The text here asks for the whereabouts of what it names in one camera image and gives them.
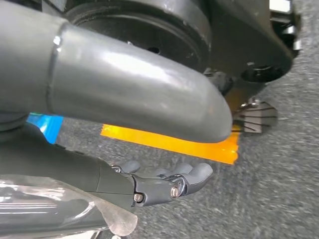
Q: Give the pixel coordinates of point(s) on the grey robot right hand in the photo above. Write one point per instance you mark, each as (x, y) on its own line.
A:
(125, 89)

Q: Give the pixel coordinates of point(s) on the blue metal shelf rack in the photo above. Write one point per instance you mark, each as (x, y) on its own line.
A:
(47, 127)

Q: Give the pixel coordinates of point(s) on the grey robot foot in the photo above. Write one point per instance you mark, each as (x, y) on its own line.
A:
(259, 117)

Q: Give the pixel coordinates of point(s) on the clear plastic film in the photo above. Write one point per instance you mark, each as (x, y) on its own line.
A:
(117, 221)

